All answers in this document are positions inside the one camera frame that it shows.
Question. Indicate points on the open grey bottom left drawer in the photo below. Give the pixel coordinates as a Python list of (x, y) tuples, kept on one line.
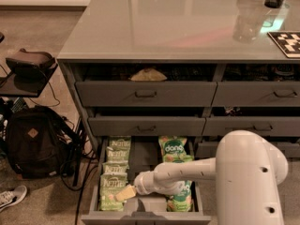
[(144, 156)]

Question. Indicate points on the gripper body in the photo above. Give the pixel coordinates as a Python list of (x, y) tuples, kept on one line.
[(141, 184)]

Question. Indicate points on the rear green Dang chip bag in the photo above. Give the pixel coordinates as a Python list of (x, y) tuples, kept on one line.
[(172, 144)]

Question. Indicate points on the grey bottom right drawer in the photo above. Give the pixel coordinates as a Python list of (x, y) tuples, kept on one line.
[(209, 149)]

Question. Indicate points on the tan bag in top drawer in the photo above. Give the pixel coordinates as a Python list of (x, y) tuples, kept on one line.
[(148, 75)]

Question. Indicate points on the grey top right drawer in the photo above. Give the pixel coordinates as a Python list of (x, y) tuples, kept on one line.
[(257, 94)]

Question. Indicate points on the grey top left drawer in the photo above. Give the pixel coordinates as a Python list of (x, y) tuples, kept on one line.
[(145, 94)]

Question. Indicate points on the black headset on side table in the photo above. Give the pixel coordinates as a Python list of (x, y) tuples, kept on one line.
[(31, 65)]

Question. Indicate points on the middle green Dang chip bag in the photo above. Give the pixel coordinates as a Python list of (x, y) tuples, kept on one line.
[(177, 158)]

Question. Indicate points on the grey middle right drawer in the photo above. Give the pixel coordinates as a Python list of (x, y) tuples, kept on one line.
[(262, 125)]

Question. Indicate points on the front green Dang chip bag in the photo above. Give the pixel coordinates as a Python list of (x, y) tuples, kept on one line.
[(181, 202)]

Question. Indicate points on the black backpack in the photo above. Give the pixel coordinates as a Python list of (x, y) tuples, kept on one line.
[(38, 142)]

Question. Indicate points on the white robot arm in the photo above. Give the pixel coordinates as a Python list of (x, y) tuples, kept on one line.
[(247, 169)]

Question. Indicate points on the white sneaker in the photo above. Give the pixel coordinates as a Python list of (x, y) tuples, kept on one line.
[(12, 197)]

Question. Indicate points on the checkered marker board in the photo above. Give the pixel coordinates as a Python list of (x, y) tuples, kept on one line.
[(288, 42)]

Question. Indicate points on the green dang chip bag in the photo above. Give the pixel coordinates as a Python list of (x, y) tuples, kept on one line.
[(177, 158), (172, 144), (181, 202)]

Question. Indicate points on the grey middle left drawer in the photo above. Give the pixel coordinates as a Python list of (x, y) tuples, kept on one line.
[(146, 125)]

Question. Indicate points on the green kettle chip bag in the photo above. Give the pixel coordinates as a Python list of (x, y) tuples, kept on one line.
[(117, 155), (120, 142), (110, 185), (115, 167)]

